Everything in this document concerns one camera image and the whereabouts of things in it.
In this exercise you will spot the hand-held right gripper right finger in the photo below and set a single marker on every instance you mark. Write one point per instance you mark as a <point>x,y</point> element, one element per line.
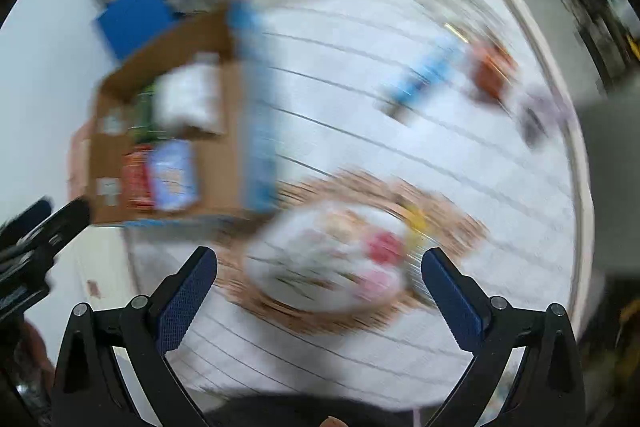
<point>452,304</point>

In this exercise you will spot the red-brown packet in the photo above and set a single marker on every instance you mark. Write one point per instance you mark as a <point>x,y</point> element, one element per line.
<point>492,69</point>

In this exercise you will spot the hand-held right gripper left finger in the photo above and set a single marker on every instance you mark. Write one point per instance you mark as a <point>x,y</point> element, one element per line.
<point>182,307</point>

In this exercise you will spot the red soft item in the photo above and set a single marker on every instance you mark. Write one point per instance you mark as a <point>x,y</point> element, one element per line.
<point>385,247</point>

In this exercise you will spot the white soft packet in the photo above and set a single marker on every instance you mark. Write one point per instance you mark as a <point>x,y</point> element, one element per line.
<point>187,99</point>

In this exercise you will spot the woven round placemat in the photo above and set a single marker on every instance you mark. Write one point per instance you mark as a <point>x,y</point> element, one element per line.
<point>450,227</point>

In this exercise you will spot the blue and white packet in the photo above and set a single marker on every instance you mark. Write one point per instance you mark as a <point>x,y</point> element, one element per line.
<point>172,174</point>

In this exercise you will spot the grey chair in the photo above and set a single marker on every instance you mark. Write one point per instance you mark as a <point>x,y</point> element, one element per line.
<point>612,132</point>

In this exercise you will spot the pink soft item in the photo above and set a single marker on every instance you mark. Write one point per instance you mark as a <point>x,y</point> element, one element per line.
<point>375,282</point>

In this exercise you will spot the red packet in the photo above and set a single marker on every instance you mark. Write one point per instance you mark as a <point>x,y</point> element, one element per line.
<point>136,177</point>

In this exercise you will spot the yellow item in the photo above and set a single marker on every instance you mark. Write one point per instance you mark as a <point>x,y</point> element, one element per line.
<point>417,217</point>

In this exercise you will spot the brown cardboard box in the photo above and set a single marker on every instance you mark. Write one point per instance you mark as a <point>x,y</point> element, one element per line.
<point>220,122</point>

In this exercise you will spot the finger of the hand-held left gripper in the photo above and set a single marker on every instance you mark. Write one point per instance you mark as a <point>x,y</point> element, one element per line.
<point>67,219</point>
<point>27,217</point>

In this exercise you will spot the green packet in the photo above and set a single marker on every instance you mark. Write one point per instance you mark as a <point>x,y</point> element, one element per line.
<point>145,117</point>

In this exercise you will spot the purple and dark pouch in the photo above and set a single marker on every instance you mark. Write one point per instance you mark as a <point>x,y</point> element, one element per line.
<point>542,112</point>

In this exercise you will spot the white plate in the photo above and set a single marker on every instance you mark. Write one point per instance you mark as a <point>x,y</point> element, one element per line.
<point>325,259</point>

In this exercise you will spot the long blue packet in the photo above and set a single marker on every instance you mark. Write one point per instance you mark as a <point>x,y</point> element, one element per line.
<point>425,72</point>

